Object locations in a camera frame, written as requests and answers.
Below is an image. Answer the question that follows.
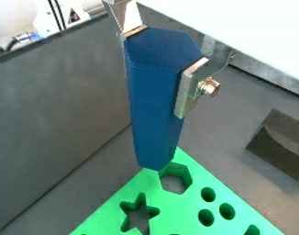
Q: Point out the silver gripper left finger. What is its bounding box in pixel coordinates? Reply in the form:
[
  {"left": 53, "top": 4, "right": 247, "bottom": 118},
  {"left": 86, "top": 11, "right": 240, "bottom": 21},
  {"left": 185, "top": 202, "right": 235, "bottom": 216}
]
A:
[{"left": 101, "top": 0, "right": 146, "bottom": 39}]

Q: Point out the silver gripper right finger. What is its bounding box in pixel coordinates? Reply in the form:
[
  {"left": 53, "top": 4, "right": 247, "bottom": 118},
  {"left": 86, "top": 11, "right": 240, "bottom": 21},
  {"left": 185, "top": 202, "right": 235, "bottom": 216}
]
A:
[{"left": 173, "top": 36, "right": 235, "bottom": 118}]

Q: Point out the blue hexagonal prism block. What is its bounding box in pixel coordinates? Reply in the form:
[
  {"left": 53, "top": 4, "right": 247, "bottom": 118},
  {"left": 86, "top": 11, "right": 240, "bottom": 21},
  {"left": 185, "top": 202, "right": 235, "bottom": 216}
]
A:
[{"left": 124, "top": 28, "right": 201, "bottom": 171}]

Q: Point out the green foam shape board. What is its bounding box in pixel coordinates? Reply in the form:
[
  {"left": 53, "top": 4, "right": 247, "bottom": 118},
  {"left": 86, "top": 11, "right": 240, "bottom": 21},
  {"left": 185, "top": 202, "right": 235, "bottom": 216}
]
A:
[{"left": 69, "top": 150, "right": 284, "bottom": 235}]

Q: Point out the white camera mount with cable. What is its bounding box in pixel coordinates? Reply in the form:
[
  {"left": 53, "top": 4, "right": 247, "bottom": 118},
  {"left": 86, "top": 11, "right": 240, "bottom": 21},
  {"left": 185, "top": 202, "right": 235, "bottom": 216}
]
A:
[{"left": 0, "top": 0, "right": 93, "bottom": 53}]

